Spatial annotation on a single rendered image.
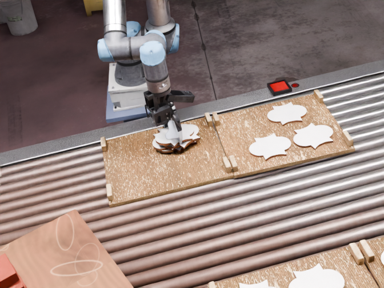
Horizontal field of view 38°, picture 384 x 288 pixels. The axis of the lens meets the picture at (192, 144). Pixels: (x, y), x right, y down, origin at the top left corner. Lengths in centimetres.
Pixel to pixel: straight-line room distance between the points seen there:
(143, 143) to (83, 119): 197
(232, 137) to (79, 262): 74
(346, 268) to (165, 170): 68
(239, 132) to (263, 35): 268
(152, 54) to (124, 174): 43
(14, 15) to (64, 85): 117
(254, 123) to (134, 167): 46
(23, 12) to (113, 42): 356
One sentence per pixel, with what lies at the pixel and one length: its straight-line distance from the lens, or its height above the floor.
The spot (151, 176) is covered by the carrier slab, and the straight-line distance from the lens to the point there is 185.
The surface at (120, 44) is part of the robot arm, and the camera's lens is 182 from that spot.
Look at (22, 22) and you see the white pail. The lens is 538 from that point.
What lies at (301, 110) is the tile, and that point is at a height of 95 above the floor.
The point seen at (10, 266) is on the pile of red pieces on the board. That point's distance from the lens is 119.
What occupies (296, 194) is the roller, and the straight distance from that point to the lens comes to 174.
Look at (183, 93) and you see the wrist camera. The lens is 187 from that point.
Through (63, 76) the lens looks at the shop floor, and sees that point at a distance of 454.
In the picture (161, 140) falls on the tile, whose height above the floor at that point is 99.
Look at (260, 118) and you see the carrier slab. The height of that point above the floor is 94.
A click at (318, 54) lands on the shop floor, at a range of 428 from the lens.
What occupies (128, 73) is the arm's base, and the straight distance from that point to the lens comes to 226.
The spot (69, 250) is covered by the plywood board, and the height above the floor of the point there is 104.
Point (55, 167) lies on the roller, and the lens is 205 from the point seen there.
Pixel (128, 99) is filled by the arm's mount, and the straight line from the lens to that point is 230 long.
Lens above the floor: 213
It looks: 38 degrees down
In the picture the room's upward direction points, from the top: 10 degrees counter-clockwise
